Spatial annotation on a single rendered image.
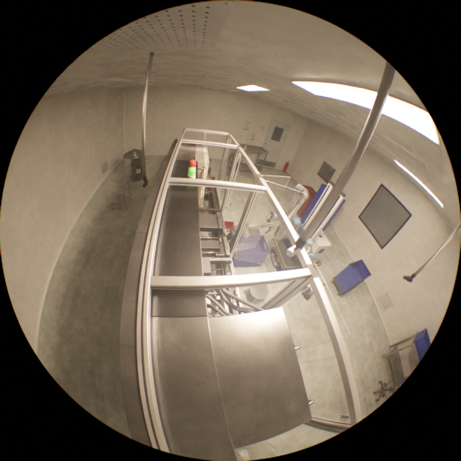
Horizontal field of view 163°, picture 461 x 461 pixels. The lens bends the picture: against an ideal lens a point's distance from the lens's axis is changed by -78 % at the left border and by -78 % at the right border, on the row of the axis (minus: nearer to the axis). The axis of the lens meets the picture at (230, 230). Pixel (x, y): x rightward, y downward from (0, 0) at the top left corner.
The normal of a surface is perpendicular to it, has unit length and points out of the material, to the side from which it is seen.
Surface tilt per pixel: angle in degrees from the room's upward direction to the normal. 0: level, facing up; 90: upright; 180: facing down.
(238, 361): 0
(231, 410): 0
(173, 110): 90
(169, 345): 0
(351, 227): 90
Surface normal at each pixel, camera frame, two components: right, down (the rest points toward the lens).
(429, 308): -0.96, -0.03
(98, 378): 0.22, -0.69
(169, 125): 0.17, 0.73
